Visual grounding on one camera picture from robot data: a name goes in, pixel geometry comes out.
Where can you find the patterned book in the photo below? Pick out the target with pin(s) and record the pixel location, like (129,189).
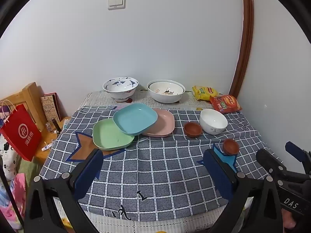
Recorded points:
(50,107)

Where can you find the grey checked tablecloth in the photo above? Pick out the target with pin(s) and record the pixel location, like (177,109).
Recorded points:
(163,178)

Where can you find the red paper shopping bag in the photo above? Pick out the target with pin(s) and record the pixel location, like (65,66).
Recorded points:
(20,131)

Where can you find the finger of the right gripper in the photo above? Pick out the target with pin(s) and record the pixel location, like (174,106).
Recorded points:
(300,154)
(273,166)

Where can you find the small brown bowl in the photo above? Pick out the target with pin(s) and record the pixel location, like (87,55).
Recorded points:
(192,129)
(230,147)

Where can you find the white panda plush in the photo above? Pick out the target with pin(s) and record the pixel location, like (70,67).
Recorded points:
(9,158)

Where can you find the white wall switch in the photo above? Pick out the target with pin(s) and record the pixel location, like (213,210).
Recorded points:
(115,4)

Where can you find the pink square plate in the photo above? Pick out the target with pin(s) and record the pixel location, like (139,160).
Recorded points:
(164,125)

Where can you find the pink floral bag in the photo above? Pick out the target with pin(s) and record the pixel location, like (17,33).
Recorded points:
(18,189)

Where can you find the right hand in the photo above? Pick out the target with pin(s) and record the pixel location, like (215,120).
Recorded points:
(288,221)

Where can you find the brown wooden door frame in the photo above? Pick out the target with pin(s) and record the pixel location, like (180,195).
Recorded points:
(245,47)

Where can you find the red snack bag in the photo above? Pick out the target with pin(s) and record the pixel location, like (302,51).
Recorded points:
(225,104)

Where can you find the white ceramic bowl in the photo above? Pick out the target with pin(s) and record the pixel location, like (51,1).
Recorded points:
(212,121)

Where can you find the wooden side table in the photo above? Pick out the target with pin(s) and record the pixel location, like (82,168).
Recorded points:
(47,138)

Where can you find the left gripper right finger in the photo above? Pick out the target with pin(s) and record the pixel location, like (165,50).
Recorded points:
(223,172)

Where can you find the dark lipstick tube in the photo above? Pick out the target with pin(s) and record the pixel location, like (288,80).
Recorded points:
(57,127)

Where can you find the blue crane pattern bowl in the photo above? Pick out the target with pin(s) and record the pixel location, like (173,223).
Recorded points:
(121,88)

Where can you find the wooden chair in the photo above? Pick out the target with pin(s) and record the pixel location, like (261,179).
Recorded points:
(30,97)

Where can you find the small glass bottle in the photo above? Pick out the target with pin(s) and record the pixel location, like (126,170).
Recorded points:
(49,127)

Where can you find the teal square plate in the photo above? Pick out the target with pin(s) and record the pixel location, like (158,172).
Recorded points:
(135,119)

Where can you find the green square plate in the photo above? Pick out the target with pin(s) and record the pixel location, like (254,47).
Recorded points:
(107,136)

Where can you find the yellow snack bag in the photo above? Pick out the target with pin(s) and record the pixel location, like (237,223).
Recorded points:
(204,93)

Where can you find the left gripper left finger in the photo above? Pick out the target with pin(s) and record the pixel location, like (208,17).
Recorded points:
(85,172)

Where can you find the large white patterned bowl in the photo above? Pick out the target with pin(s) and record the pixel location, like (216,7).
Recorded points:
(165,91)

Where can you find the small white tube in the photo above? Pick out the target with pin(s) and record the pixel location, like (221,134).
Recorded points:
(47,147)

